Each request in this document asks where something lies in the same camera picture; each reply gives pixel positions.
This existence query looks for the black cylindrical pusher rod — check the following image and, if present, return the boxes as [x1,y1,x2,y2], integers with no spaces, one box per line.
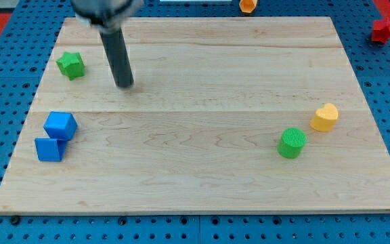
[100,29,134,88]

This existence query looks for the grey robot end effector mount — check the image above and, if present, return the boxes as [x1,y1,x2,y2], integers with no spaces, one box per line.
[70,0,144,26]

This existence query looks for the green star block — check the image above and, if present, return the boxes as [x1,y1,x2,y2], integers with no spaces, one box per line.
[56,52,85,81]

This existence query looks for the wooden board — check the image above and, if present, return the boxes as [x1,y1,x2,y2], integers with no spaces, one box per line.
[0,17,390,216]

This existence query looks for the red star block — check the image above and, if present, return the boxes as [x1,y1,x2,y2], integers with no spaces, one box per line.
[371,19,390,44]

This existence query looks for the blue cube block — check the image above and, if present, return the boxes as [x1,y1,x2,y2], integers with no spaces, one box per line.
[43,111,78,140]

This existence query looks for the blue triangular prism block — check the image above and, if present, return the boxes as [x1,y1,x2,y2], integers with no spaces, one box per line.
[35,138,68,162]

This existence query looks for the orange hexagon block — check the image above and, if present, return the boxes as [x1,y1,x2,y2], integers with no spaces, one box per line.
[239,0,258,14]

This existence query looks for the green cylinder block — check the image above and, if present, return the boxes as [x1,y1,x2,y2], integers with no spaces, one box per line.
[277,127,307,159]

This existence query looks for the yellow heart block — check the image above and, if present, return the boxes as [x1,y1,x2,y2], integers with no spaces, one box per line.
[309,103,339,132]

